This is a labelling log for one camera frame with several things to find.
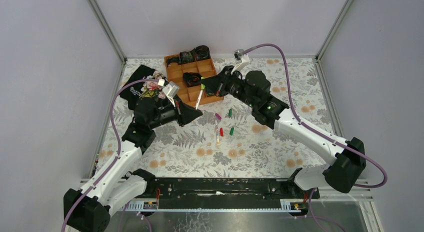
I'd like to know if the aluminium frame rail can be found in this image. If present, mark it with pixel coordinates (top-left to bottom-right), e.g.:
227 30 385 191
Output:
87 0 126 63

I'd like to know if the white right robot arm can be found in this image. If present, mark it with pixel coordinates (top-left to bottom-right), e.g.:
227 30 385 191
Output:
201 66 366 194

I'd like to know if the rolled dark tie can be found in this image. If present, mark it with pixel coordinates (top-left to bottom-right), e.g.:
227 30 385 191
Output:
194 45 211 62
182 72 202 88

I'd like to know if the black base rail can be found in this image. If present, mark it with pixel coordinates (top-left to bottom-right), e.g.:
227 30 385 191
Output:
125 169 320 216

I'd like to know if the black floral cloth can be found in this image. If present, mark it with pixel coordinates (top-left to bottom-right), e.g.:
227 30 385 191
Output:
119 65 172 111

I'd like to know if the floral patterned table cover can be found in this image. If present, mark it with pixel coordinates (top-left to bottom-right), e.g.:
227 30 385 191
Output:
96 56 340 179

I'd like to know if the rolled dark tie back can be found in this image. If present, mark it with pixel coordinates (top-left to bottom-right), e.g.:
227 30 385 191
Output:
194 45 211 62

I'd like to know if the dark tie back left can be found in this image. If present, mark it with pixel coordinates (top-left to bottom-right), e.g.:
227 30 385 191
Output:
165 51 195 67

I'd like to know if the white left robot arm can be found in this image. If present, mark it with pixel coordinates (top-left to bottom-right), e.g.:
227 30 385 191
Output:
61 97 203 232

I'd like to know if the white marker pen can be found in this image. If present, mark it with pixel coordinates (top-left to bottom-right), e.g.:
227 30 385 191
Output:
195 89 204 110
214 120 220 145

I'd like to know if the rolled dark tie centre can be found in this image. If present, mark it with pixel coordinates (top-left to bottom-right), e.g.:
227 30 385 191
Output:
182 72 202 88

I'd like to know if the wooden compartment tray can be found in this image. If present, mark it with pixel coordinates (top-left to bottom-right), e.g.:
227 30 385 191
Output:
164 54 223 107

